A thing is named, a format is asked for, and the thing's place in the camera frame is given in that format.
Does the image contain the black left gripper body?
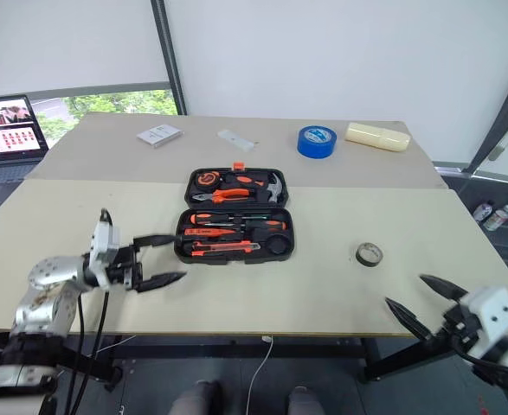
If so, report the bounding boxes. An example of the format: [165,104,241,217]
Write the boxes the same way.
[105,243,145,294]

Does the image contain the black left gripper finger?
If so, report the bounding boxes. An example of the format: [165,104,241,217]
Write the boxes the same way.
[132,233,182,255]
[135,271,189,296]

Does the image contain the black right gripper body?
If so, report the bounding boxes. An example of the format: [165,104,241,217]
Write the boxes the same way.
[429,297,480,352]

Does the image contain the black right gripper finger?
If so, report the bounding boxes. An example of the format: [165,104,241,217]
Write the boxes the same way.
[384,296,433,342]
[419,273,467,303]

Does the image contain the orange black screwdriver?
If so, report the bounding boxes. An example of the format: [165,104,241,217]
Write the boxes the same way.
[188,211,273,224]
[203,220,286,232]

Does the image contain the orange black utility knife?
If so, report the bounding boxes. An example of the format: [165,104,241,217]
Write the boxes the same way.
[190,241,262,257]

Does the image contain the black tool case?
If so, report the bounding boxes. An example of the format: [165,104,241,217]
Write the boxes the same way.
[173,162,299,266]

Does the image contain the orange tester screwdriver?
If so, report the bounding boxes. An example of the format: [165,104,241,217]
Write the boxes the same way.
[183,227,254,239]

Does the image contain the orange black tape measure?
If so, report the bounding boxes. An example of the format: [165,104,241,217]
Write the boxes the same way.
[195,170,222,188]

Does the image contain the black electrical tape roll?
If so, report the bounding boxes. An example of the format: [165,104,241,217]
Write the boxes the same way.
[355,242,385,267]

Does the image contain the small plastic bottle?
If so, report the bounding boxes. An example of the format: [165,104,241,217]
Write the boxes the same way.
[473,201,493,224]
[483,204,508,232]

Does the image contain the small white card box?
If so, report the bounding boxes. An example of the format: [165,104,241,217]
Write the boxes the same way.
[136,124,184,150]

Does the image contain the clear plastic packet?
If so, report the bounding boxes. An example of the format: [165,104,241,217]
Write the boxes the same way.
[216,128,256,153]

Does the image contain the pale yellow cylindrical container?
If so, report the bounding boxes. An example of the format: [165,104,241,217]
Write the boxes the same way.
[344,121,412,154]

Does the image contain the open laptop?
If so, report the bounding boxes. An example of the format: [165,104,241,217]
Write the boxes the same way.
[0,93,50,208]

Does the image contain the dark slanted metal pole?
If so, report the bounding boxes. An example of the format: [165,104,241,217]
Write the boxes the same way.
[466,55,508,175]

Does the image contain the blue tape roll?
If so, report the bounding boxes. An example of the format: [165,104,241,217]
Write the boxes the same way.
[297,124,338,160]

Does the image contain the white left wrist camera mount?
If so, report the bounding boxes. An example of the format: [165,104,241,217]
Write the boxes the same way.
[87,220,123,290]

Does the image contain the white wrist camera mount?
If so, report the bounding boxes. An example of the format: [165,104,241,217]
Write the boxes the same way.
[87,220,123,290]
[459,284,508,360]

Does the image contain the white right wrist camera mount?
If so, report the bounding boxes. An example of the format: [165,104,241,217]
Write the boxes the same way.
[459,284,508,360]

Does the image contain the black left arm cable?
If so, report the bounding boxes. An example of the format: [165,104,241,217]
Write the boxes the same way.
[68,208,114,415]

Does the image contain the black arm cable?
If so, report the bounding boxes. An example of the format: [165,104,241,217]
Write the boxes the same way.
[450,336,508,378]
[68,208,114,415]

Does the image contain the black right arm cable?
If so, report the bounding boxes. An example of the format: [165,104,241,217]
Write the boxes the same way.
[450,336,508,378]

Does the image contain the orange handled pliers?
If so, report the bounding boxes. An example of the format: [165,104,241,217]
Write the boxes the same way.
[191,188,257,205]

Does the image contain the black table frame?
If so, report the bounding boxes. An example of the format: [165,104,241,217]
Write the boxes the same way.
[0,330,458,393]

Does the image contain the claw hammer orange black handle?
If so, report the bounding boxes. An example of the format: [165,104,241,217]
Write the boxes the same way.
[235,172,285,205]

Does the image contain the white hanging cable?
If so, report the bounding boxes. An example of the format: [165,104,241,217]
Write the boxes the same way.
[244,334,274,415]

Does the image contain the dark window frame post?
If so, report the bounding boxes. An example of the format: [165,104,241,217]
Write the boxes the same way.
[150,0,189,116]

